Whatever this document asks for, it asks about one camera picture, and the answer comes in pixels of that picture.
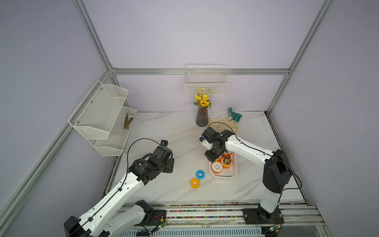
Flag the small black yellow tape roll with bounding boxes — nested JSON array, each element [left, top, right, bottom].
[[222, 158, 232, 163]]

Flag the blue sealing tape roll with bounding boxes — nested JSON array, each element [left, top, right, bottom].
[[196, 170, 205, 180]]

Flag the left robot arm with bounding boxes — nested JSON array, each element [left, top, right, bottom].
[[64, 145, 174, 237]]

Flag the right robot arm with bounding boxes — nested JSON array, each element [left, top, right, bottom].
[[199, 127, 292, 214]]

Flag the white storage box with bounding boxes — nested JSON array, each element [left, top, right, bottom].
[[209, 152, 237, 179]]

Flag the yellow sealing tape roll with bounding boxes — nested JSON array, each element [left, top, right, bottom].
[[190, 178, 200, 189]]

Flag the cream cotton glove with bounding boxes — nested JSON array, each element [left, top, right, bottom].
[[208, 117, 238, 132]]

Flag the purple glass vase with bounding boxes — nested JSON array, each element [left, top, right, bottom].
[[195, 107, 208, 127]]

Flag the yellow artificial flowers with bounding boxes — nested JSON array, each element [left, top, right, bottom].
[[193, 88, 215, 109]]

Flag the lower white mesh shelf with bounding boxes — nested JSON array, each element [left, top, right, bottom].
[[94, 106, 137, 157]]

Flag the white mesh shelf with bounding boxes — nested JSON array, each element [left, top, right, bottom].
[[94, 106, 137, 157], [68, 81, 128, 140]]

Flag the brown sticks bundle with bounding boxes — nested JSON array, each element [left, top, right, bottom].
[[123, 113, 134, 130]]

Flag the upper white mesh shelf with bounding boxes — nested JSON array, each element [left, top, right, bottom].
[[68, 81, 128, 140]]

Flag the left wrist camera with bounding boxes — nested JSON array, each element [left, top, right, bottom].
[[160, 140, 168, 147]]

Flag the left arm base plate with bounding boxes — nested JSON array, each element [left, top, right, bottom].
[[135, 200, 167, 226]]

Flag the white wire wall basket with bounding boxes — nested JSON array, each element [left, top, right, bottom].
[[185, 64, 229, 95]]

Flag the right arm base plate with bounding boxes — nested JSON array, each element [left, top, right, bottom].
[[242, 205, 284, 225]]

